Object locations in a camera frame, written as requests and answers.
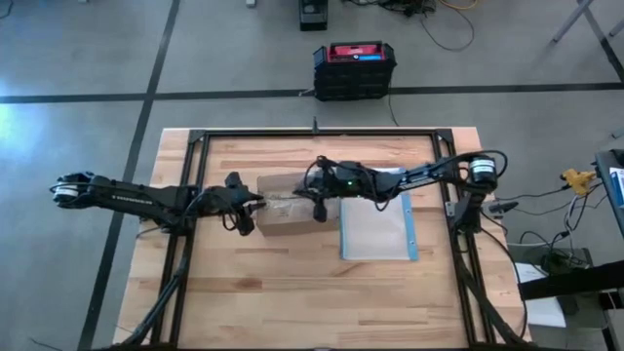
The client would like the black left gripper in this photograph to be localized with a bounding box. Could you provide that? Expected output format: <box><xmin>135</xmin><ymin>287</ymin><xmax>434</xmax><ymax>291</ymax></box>
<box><xmin>194</xmin><ymin>171</ymin><xmax>268</xmax><ymax>237</ymax></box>

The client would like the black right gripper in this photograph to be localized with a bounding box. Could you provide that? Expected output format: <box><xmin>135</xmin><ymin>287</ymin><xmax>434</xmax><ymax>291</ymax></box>
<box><xmin>291</xmin><ymin>155</ymin><xmax>379</xmax><ymax>224</ymax></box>

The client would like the brown cardboard box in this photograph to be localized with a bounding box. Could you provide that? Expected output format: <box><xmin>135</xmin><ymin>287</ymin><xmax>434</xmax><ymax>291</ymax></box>
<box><xmin>255</xmin><ymin>172</ymin><xmax>341</xmax><ymax>238</ymax></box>

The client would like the white mesh bag blue trim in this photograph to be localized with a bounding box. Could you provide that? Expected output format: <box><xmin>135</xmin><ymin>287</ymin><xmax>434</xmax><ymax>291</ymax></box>
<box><xmin>338</xmin><ymin>167</ymin><xmax>420</xmax><ymax>263</ymax></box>

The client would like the black red power station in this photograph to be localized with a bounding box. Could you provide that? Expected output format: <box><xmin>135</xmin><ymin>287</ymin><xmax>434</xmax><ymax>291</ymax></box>
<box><xmin>312</xmin><ymin>40</ymin><xmax>398</xmax><ymax>102</ymax></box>

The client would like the small black floor box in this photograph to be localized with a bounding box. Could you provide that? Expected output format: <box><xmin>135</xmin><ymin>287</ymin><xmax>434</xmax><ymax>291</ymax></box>
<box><xmin>298</xmin><ymin>0</ymin><xmax>330</xmax><ymax>32</ymax></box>

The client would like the black grey clamp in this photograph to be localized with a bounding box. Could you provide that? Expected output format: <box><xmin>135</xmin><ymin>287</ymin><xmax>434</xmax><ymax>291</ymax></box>
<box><xmin>487</xmin><ymin>200</ymin><xmax>520</xmax><ymax>215</ymax></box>

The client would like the black power adapter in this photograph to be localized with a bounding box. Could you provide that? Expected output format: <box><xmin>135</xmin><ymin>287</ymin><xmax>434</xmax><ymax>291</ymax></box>
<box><xmin>539</xmin><ymin>251</ymin><xmax>579</xmax><ymax>274</ymax></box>

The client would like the white paper sheet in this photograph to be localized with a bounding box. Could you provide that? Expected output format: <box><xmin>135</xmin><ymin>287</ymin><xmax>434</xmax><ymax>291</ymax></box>
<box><xmin>515</xmin><ymin>261</ymin><xmax>567</xmax><ymax>329</ymax></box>

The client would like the yellow power plug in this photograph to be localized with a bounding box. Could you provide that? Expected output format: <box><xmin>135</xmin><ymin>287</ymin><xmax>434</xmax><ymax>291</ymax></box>
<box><xmin>560</xmin><ymin>168</ymin><xmax>598</xmax><ymax>197</ymax></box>

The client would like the black flat bar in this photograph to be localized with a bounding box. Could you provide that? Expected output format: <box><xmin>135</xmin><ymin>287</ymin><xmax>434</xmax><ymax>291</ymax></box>
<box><xmin>518</xmin><ymin>259</ymin><xmax>624</xmax><ymax>302</ymax></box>

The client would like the dark side table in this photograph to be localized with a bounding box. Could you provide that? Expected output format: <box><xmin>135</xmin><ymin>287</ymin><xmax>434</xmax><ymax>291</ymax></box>
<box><xmin>594</xmin><ymin>148</ymin><xmax>624</xmax><ymax>240</ymax></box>

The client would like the blue box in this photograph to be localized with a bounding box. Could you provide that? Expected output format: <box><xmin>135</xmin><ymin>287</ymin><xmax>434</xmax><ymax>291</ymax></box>
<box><xmin>608</xmin><ymin>166</ymin><xmax>624</xmax><ymax>210</ymax></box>

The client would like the black aluminium table frame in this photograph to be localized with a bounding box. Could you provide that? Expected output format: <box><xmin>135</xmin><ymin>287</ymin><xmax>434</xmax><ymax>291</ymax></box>
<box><xmin>104</xmin><ymin>127</ymin><xmax>535</xmax><ymax>351</ymax></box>

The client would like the black power station cable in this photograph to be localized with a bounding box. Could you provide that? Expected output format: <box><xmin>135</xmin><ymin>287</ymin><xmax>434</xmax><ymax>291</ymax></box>
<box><xmin>386</xmin><ymin>80</ymin><xmax>402</xmax><ymax>128</ymax></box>

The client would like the dark cable tangle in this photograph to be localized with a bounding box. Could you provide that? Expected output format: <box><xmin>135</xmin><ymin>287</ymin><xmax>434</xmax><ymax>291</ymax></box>
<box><xmin>340</xmin><ymin>0</ymin><xmax>439</xmax><ymax>17</ymax></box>

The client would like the thin black cable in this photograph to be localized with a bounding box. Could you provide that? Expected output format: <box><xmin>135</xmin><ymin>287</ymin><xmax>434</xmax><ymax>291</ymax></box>
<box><xmin>496</xmin><ymin>183</ymin><xmax>569</xmax><ymax>204</ymax></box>

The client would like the black floor cable loop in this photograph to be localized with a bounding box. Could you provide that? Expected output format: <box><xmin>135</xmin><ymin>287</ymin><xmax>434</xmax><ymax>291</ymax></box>
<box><xmin>417</xmin><ymin>7</ymin><xmax>476</xmax><ymax>53</ymax></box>

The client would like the yellow floor cable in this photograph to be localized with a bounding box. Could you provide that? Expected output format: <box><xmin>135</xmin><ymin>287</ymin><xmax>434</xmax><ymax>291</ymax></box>
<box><xmin>437</xmin><ymin>0</ymin><xmax>480</xmax><ymax>12</ymax></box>

